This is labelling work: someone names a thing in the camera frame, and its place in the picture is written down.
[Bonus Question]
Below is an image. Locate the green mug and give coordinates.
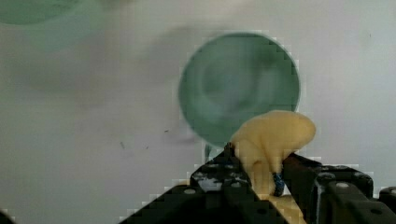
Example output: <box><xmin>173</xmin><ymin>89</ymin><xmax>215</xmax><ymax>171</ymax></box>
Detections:
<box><xmin>177</xmin><ymin>32</ymin><xmax>302</xmax><ymax>161</ymax></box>

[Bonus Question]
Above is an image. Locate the green plastic colander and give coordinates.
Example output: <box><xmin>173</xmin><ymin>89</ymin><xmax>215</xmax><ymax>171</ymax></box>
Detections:
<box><xmin>0</xmin><ymin>0</ymin><xmax>105</xmax><ymax>51</ymax></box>

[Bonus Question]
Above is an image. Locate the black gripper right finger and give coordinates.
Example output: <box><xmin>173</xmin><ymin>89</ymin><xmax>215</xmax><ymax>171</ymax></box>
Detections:
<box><xmin>282</xmin><ymin>154</ymin><xmax>396</xmax><ymax>224</ymax></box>

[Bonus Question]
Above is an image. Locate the peeled plush banana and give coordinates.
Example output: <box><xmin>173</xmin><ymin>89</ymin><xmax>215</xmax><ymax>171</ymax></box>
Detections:
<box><xmin>229</xmin><ymin>110</ymin><xmax>317</xmax><ymax>224</ymax></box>

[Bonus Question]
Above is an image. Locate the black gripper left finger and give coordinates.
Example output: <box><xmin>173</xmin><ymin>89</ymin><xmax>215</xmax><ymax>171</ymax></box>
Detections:
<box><xmin>120</xmin><ymin>143</ymin><xmax>287</xmax><ymax>224</ymax></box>

